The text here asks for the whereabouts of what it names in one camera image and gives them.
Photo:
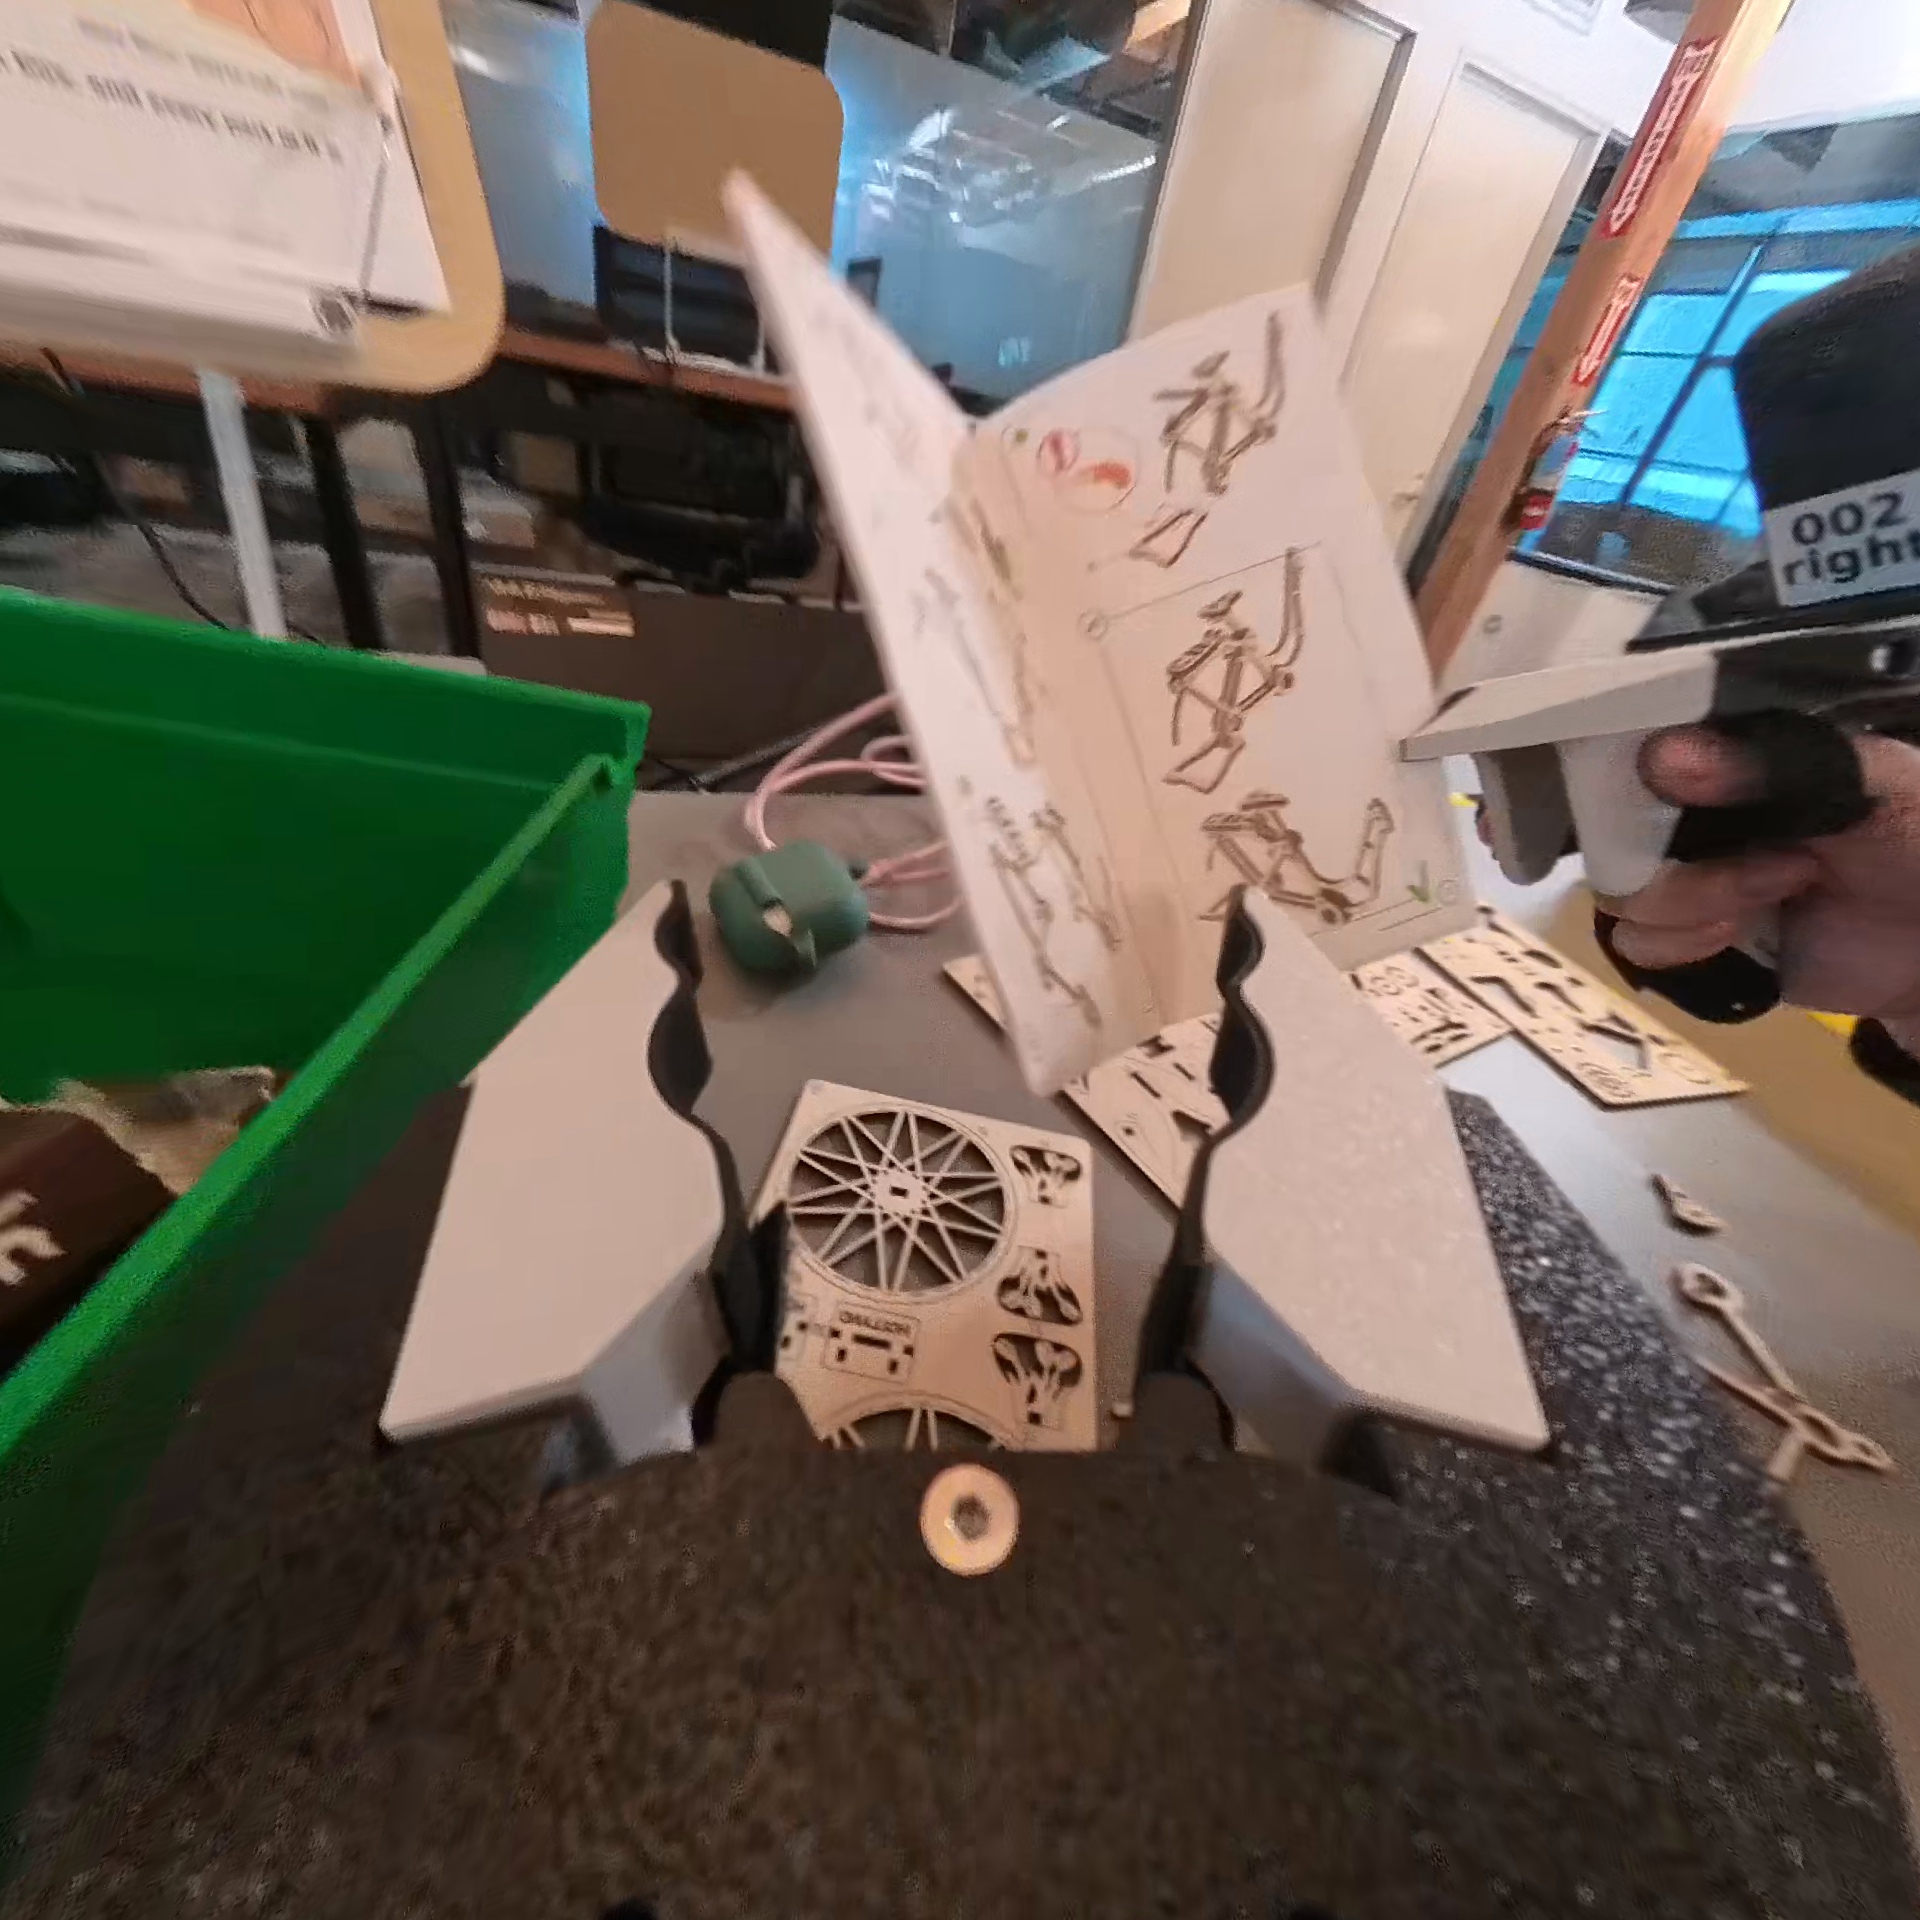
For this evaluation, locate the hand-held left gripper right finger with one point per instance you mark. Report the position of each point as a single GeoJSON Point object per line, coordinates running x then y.
{"type": "Point", "coordinates": [1350, 1201]}

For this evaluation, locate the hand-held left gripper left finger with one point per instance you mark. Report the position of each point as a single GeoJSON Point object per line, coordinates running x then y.
{"type": "Point", "coordinates": [570, 1170]}

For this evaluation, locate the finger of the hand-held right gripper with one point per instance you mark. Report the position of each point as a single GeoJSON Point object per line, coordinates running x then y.
{"type": "Point", "coordinates": [1576, 701]}
{"type": "Point", "coordinates": [1519, 818]}

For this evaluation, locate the white instruction booklet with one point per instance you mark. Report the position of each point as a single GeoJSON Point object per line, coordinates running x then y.
{"type": "Point", "coordinates": [1201, 600]}

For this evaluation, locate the small wooden model part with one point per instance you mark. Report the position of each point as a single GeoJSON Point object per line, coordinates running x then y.
{"type": "Point", "coordinates": [1688, 1204]}

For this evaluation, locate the wooden parts sheet with wheel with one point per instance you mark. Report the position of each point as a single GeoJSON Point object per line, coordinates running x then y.
{"type": "Point", "coordinates": [960, 1348]}

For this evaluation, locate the person's right hand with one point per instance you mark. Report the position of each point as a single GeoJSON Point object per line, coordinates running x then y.
{"type": "Point", "coordinates": [1846, 914]}

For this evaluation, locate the red fire extinguisher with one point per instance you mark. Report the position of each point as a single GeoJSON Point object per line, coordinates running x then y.
{"type": "Point", "coordinates": [1545, 480]}

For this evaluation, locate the green earbuds case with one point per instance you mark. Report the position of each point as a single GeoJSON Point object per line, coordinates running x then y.
{"type": "Point", "coordinates": [781, 900]}

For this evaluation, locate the green plastic bin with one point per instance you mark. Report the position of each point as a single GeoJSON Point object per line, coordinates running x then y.
{"type": "Point", "coordinates": [299, 840]}

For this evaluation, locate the brown box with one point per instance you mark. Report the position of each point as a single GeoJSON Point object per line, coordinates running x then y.
{"type": "Point", "coordinates": [77, 1213]}

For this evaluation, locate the black box with white label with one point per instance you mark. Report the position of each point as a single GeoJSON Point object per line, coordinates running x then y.
{"type": "Point", "coordinates": [720, 660]}

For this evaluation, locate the white and wooden document stand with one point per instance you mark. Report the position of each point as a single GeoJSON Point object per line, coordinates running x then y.
{"type": "Point", "coordinates": [465, 224]}

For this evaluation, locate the bare wooden document stand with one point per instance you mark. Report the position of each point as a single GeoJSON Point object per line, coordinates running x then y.
{"type": "Point", "coordinates": [705, 135]}

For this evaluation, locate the printed instruction paper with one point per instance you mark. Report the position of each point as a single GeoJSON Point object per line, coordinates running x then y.
{"type": "Point", "coordinates": [181, 181]}

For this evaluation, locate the wooden post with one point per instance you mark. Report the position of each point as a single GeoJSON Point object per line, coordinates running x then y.
{"type": "Point", "coordinates": [1589, 299]}

